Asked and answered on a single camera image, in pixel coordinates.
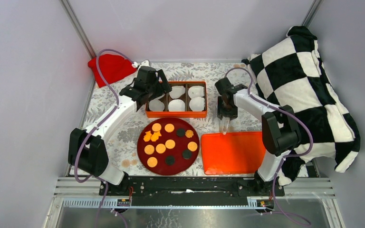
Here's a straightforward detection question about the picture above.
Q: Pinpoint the black white checkered blanket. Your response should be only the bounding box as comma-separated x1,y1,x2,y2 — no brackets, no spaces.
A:
243,26,361,186

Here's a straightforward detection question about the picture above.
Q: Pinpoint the orange compartment cookie tin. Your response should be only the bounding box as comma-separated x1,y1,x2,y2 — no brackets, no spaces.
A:
145,81,208,118

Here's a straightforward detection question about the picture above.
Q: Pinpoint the round orange cookie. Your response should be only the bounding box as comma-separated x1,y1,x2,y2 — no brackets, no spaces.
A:
164,123,175,133
147,157,158,168
152,123,162,132
144,145,155,155
187,142,198,152
155,143,166,154
165,139,176,149

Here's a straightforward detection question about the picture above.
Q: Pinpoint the orange fish cookie left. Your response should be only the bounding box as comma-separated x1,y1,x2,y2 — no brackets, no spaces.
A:
143,131,152,142

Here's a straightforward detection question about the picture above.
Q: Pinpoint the white paper cup liner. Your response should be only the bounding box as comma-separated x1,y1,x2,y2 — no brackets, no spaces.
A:
188,85,205,99
189,97,205,112
148,99,165,112
168,99,185,112
169,85,185,99

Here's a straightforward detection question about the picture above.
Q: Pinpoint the round orange cookie bottom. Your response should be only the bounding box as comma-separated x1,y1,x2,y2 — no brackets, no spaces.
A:
147,157,158,168

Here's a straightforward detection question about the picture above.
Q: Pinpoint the red cloth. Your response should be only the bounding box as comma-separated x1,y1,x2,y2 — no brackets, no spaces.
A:
87,54,136,88

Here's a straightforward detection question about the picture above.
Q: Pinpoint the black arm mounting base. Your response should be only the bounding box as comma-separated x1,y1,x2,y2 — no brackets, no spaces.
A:
99,176,272,207

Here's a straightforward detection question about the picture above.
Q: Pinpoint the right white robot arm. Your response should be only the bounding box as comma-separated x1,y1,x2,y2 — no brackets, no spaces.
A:
215,77,301,196

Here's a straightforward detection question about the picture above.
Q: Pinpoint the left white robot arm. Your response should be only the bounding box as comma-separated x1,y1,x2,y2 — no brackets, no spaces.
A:
68,66,172,195

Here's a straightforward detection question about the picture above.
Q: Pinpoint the orange tin lid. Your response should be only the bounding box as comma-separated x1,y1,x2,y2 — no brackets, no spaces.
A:
201,131,266,175

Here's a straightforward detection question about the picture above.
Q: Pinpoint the orange fish cookie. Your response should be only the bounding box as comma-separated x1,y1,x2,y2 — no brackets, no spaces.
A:
151,131,162,142
143,131,152,142

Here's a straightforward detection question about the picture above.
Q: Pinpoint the flower shaped orange cookie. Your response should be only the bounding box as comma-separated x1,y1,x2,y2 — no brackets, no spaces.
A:
185,130,194,138

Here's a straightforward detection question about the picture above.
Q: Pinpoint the black round cookie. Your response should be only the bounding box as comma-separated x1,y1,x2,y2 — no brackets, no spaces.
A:
165,155,175,166
182,149,192,160
176,128,186,137

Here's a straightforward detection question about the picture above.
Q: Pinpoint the dark red round plate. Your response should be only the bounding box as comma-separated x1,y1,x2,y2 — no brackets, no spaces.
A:
137,117,200,176

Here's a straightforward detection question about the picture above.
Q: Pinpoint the orange fish cookie right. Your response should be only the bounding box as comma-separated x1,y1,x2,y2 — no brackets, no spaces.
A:
151,131,162,142

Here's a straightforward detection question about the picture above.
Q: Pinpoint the black round cookie bottom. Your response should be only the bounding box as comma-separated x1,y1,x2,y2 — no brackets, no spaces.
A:
165,155,175,166

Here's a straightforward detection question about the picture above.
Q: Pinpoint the floral table mat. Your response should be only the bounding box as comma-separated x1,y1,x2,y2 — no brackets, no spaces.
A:
69,62,309,178

